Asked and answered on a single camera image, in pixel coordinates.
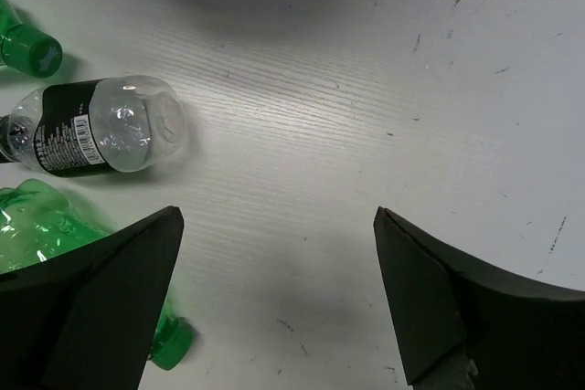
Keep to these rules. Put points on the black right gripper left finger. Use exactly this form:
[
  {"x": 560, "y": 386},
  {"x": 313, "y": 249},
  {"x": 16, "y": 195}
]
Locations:
[{"x": 86, "y": 319}]

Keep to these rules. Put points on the green bottle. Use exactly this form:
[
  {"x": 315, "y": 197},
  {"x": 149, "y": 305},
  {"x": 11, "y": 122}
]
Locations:
[
  {"x": 26, "y": 49},
  {"x": 39, "y": 223}
]

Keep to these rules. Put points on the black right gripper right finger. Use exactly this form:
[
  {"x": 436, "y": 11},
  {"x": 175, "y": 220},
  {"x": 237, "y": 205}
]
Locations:
[{"x": 463, "y": 323}]

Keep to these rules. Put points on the clear bottle black label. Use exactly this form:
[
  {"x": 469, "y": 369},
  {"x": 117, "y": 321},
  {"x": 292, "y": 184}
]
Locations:
[{"x": 99, "y": 126}]

